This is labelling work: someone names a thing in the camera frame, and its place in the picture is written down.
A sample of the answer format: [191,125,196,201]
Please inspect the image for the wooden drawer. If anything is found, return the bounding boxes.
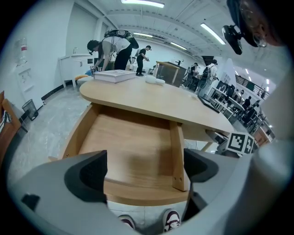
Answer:
[47,102,192,207]

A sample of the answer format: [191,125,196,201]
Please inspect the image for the white book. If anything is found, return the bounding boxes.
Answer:
[93,69,138,84]

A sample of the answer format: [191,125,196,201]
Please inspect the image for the white handheld device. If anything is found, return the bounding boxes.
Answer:
[145,75,166,85]

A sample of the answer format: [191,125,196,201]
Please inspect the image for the person's right shoe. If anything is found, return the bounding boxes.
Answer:
[162,208,181,233]

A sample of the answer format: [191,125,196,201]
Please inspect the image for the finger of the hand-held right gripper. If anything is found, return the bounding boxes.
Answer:
[206,130,229,144]

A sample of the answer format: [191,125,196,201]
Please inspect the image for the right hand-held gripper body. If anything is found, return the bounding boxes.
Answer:
[218,132,254,155]

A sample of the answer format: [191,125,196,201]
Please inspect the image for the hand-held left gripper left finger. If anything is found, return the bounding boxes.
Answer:
[10,150,136,235]

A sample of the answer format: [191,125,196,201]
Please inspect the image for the black head-mounted camera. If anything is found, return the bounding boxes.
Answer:
[221,0,283,56]

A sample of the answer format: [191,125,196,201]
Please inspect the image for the black picture frame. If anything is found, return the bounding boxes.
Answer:
[197,95,221,113]

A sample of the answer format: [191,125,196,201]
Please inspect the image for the black white knitted cushion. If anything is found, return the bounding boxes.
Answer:
[0,110,12,134]

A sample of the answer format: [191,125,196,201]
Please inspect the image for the person's white shirt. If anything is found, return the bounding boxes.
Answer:
[250,45,294,230]

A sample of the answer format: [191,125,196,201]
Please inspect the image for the white water dispenser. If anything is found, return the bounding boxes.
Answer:
[14,38,44,108]

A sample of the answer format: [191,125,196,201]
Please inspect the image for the black mezzanine railing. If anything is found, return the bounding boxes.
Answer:
[235,74,269,97]

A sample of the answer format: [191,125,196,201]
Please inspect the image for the white cabinet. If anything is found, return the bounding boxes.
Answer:
[58,53,97,88]

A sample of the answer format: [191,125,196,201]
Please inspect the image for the orange armchair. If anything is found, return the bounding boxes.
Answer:
[0,90,23,161]

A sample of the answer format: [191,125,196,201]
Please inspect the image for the dark wooden cabinet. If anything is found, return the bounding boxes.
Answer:
[158,61,187,88]

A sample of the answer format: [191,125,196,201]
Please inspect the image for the person's left shoe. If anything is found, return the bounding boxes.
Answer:
[117,214,136,231]

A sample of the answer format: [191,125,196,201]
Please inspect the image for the clear water bottle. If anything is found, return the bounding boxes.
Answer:
[15,38,28,66]

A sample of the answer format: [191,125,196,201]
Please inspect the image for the person's shoe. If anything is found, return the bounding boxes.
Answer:
[162,208,181,233]
[117,214,136,231]

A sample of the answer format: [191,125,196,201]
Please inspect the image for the wooden chair brown seat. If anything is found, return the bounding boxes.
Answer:
[155,61,180,87]

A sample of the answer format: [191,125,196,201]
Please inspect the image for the black backpack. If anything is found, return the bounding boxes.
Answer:
[103,29,140,49]

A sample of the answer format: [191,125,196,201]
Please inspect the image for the black wire wastebasket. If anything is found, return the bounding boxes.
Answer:
[22,99,39,121]

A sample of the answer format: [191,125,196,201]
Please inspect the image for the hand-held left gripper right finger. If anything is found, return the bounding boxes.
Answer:
[181,149,253,228]

